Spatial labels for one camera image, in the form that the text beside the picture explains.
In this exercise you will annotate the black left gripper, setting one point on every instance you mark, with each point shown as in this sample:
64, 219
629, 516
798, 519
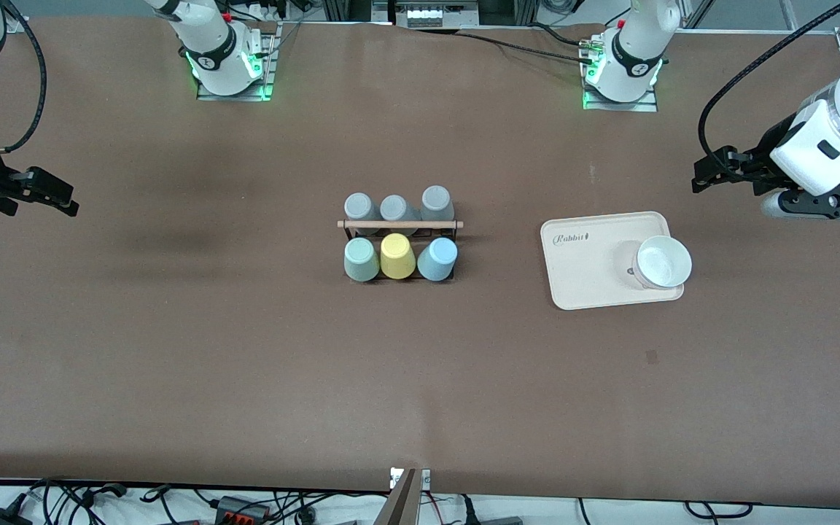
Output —
776, 144

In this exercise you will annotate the light blue cup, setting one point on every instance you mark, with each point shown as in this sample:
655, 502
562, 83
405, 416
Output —
437, 261

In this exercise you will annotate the mint green cup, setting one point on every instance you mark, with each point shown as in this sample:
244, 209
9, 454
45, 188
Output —
362, 261

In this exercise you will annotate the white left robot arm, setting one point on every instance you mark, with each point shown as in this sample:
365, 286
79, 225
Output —
828, 138

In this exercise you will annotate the white bowl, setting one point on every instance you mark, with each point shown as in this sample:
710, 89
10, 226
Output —
662, 262

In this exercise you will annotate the beige rabbit print tray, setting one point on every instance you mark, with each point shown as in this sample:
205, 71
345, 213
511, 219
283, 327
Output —
588, 248

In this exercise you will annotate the grey cup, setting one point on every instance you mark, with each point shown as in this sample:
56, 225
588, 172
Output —
359, 206
395, 208
437, 200

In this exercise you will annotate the black power adapter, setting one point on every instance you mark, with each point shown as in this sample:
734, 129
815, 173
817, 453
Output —
1, 518

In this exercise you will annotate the white power strip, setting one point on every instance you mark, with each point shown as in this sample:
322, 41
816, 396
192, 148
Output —
434, 14

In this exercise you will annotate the yellow cup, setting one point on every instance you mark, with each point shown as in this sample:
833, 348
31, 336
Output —
398, 257

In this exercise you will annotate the grey orange connector block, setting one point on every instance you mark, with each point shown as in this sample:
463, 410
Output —
241, 508

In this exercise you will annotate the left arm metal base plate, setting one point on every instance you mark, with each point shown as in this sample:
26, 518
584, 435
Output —
646, 106

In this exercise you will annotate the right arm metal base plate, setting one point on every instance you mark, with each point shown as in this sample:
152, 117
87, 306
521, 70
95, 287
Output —
271, 44

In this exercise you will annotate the small white bracket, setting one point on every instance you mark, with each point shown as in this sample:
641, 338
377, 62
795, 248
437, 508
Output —
425, 479

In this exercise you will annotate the aluminium post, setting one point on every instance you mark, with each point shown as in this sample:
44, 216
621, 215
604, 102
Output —
399, 503

